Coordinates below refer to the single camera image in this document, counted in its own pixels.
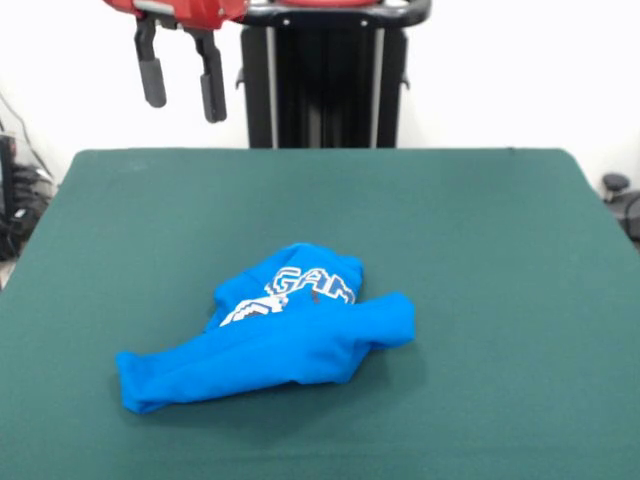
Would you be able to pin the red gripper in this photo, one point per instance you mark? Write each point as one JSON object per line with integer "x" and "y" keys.
{"x": 200, "y": 12}

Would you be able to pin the blue shirt with white print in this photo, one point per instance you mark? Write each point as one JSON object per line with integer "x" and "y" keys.
{"x": 280, "y": 345}

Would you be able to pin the dark green table cloth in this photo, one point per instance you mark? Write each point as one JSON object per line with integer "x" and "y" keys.
{"x": 150, "y": 200}

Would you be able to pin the black equipment box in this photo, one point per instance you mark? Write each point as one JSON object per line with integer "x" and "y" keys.
{"x": 6, "y": 175}

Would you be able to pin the black office chair base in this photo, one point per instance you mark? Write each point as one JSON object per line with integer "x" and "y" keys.
{"x": 616, "y": 182}

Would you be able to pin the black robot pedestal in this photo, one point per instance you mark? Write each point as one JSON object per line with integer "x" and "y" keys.
{"x": 325, "y": 85}

